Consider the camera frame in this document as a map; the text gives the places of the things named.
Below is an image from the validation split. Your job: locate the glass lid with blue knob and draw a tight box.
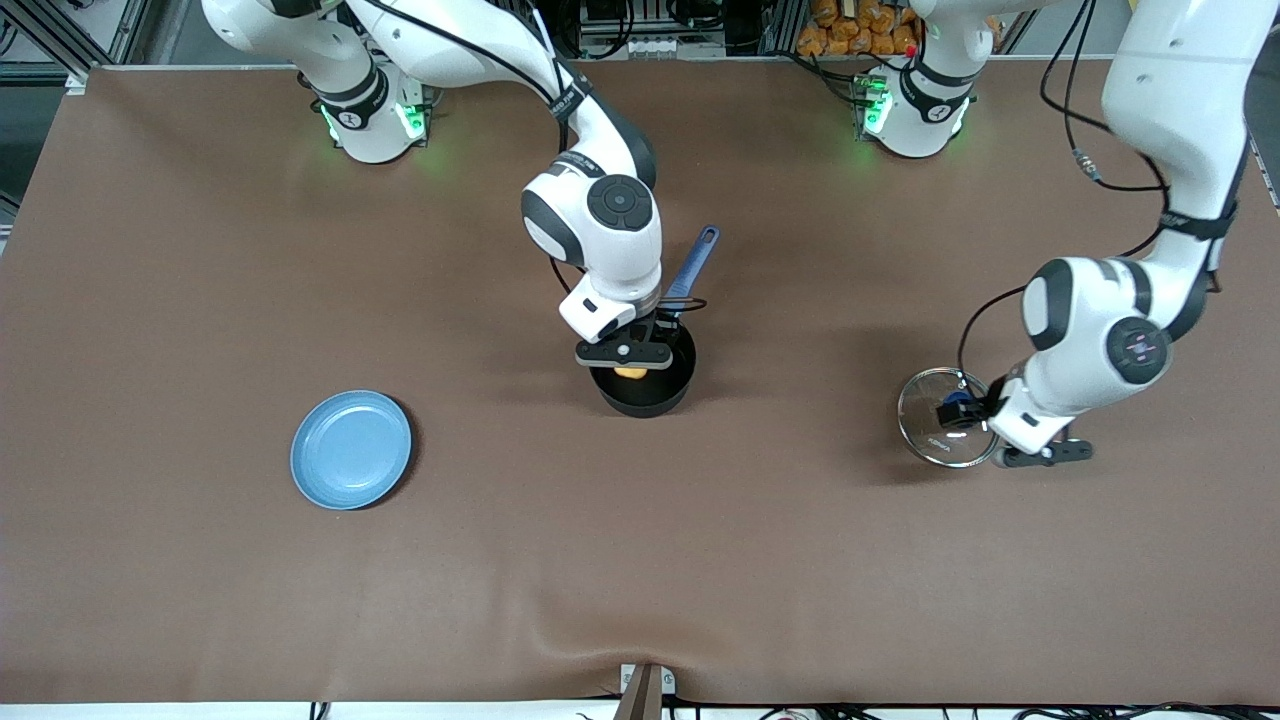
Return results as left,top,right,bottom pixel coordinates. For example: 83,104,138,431
897,367,1001,469

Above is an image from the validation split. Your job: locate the bag of orange items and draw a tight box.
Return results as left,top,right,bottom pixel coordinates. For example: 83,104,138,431
797,0,921,58

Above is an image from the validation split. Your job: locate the aluminium frame profile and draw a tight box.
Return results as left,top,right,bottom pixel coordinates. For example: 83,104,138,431
0,0,151,71

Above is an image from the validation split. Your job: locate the brown table mat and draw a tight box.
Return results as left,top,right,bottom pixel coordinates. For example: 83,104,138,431
0,58,1280,706

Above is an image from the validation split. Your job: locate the metal camera post bracket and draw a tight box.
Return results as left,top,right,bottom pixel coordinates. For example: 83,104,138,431
615,662,676,720

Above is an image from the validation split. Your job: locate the black saucepan with blue handle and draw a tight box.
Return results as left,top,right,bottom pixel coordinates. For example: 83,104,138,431
590,225,721,418

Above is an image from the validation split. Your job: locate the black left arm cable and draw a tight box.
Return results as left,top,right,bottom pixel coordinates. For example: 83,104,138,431
955,0,1236,401

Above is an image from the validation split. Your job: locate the blue round plate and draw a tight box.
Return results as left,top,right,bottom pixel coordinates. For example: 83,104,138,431
290,389,413,512

